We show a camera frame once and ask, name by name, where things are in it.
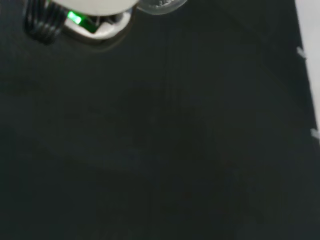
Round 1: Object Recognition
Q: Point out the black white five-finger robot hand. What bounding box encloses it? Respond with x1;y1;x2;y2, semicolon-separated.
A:
23;0;140;45

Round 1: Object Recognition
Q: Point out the black bench cloth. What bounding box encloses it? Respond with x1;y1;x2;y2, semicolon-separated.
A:
0;0;320;240

